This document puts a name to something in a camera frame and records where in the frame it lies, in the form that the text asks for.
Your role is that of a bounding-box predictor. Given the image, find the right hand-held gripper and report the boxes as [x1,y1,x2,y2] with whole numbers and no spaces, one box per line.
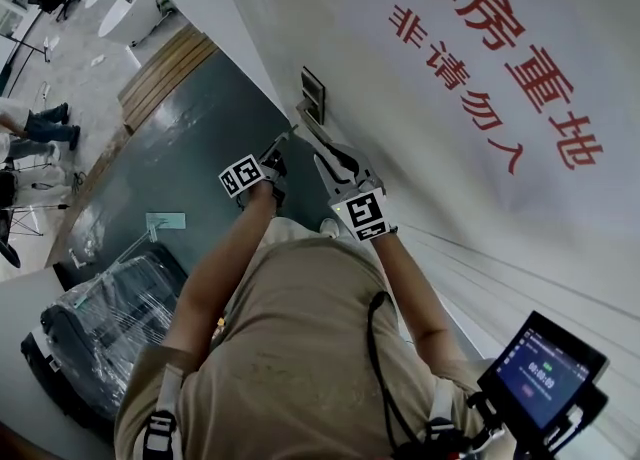
[313,142,398,244]

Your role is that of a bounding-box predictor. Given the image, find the black chest cable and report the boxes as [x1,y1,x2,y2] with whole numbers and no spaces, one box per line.
[367,291,419,449]

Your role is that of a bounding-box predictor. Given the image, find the plastic-wrapped black chair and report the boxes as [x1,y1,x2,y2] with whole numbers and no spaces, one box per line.
[19,242,191,422]

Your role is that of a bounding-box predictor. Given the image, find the white harness strap black buckle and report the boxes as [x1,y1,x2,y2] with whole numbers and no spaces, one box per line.
[424,376,459,449]
[142,365,185,460]

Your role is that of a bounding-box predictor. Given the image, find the person's right forearm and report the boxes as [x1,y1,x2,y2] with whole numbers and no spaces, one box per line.
[372,232,454,379]

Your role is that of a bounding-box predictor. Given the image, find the black tripod stand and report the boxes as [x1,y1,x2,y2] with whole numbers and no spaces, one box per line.
[0,167,71,269]

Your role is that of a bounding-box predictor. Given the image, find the white paper sign red print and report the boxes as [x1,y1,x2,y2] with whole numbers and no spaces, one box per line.
[339,0,640,234]

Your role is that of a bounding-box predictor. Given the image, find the person's short-sleeved shirt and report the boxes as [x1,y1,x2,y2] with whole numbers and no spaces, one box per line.
[113,237,501,460]

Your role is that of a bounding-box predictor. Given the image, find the white door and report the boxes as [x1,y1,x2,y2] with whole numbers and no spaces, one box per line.
[249,0,640,399]

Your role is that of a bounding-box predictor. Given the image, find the person's left forearm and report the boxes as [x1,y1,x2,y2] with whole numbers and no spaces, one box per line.
[169,182,274,359]

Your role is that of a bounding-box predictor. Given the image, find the small black monitor screen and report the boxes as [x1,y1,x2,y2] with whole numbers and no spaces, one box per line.
[477,311,610,432]

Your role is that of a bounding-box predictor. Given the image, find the person's light trousers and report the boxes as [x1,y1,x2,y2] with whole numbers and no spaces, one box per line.
[257,216,326,262]

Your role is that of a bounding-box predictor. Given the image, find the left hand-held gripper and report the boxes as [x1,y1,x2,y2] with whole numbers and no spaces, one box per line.
[218,131,294,211]

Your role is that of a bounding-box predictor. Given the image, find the black chest harness box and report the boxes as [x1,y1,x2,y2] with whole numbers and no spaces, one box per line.
[394,427,481,460]

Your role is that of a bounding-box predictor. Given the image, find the silver door lock with lever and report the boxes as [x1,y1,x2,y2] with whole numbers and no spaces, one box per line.
[294,66,335,147]

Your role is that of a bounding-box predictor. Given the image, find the wooden step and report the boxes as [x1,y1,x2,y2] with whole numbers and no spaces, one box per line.
[118,22,221,135]

